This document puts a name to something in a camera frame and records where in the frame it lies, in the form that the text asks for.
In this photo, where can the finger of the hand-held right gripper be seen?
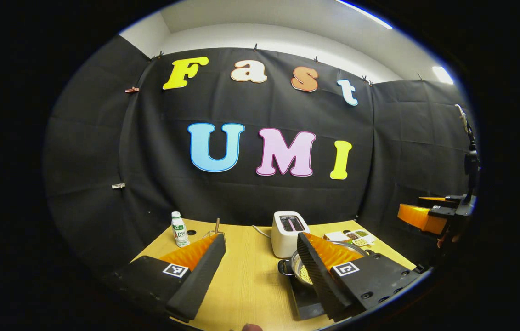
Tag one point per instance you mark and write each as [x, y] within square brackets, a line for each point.
[439, 199]
[418, 216]

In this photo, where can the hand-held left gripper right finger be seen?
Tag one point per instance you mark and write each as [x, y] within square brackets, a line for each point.
[319, 280]

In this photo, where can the white toaster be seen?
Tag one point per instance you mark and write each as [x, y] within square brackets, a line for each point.
[285, 241]

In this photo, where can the wooden clip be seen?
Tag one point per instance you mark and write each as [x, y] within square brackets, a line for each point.
[132, 89]

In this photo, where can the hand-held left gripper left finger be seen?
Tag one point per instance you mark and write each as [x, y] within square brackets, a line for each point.
[205, 276]

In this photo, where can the pile of yellow soybeans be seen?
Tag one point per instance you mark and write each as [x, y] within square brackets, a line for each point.
[305, 274]

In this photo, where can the white drink bottle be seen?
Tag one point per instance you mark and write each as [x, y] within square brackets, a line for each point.
[180, 232]

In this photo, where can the silver metal clip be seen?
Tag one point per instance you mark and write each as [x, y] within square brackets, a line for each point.
[118, 185]

